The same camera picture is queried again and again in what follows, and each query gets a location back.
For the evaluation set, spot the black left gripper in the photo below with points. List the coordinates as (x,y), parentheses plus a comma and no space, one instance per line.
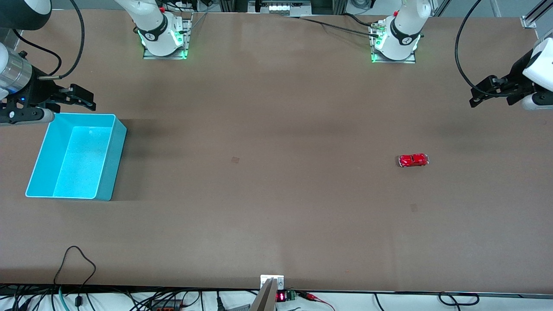
(516,80)

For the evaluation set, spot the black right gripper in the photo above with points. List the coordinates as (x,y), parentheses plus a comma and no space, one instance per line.
(40,91)

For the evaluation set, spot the red beetle toy car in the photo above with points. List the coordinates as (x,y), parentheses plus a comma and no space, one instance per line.
(413,160)

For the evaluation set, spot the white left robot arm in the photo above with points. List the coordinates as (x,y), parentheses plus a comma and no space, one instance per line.
(402,30)

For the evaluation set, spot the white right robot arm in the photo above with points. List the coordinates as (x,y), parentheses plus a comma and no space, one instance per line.
(155,26)

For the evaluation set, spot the blue plastic box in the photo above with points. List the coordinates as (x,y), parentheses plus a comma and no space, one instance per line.
(73,160)

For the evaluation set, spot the white lit device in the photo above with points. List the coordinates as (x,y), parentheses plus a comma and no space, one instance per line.
(280,7)

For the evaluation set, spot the red digit display module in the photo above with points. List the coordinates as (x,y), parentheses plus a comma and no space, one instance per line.
(281,296)

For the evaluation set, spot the aluminium frame profile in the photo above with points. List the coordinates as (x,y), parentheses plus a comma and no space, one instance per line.
(533,17)

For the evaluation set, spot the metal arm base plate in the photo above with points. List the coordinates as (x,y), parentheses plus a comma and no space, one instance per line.
(380,59)
(186,43)

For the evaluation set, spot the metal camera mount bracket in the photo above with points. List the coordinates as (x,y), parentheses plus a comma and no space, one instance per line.
(268,293)

